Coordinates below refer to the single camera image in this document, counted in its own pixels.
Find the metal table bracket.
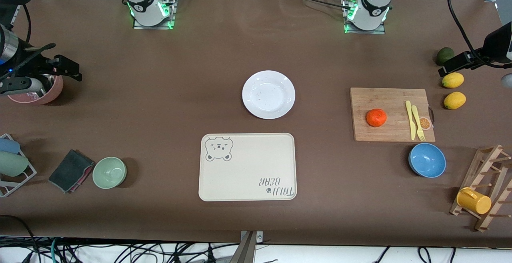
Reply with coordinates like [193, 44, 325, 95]
[240, 231, 264, 243]

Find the yellow lemon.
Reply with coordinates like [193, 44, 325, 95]
[442, 72, 465, 89]
[444, 92, 467, 110]

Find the yellow plastic knife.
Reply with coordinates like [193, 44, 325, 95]
[405, 100, 417, 141]

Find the grey wire rack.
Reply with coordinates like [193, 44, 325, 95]
[0, 133, 38, 198]

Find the pink bowl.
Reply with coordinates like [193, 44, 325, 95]
[7, 74, 64, 106]

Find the wooden cutting board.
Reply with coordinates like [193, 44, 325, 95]
[350, 88, 436, 142]

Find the yellow plastic fork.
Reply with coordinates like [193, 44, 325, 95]
[411, 105, 426, 141]

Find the blue bowl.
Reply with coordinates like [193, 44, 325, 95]
[408, 143, 447, 178]

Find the teal cable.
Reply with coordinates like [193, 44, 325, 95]
[50, 238, 61, 263]

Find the light green bowl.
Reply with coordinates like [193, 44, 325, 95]
[92, 157, 127, 189]

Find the blue cup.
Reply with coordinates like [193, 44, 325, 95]
[0, 137, 20, 155]

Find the dark grey folded cloth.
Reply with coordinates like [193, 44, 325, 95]
[48, 149, 96, 194]

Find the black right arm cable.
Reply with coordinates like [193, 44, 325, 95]
[22, 4, 32, 44]

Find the orange fruit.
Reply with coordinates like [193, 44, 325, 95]
[366, 108, 388, 128]

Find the yellow cup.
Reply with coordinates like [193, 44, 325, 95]
[456, 187, 492, 215]

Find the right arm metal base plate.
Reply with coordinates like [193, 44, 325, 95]
[132, 0, 177, 30]

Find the white round plate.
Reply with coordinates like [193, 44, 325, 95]
[242, 70, 296, 120]

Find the metal scoop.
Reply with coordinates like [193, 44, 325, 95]
[37, 74, 56, 96]

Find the green avocado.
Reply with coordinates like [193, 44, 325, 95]
[436, 47, 455, 66]

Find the pale green cup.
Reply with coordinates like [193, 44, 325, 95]
[0, 151, 29, 177]

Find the cream tray with bear print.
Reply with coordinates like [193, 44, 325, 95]
[198, 133, 298, 202]

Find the wooden cup rack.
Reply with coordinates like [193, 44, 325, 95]
[450, 144, 512, 232]

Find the grey camera pole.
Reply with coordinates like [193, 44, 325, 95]
[230, 231, 257, 263]

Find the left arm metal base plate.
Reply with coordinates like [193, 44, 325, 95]
[342, 0, 386, 35]

